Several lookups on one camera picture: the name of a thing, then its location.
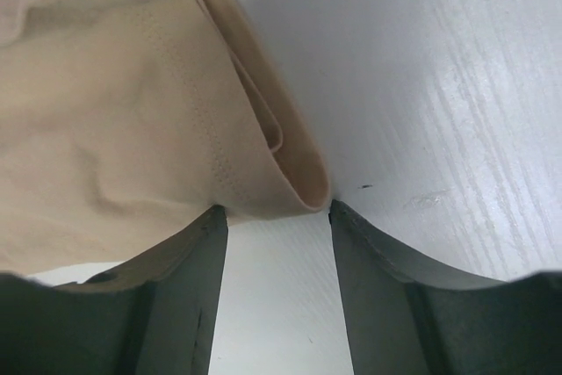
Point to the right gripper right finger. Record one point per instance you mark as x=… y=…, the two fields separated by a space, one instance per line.
x=407 y=313

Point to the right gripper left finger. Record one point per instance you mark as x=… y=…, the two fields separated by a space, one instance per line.
x=153 y=314

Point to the beige t shirt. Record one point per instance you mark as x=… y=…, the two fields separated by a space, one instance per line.
x=123 y=120

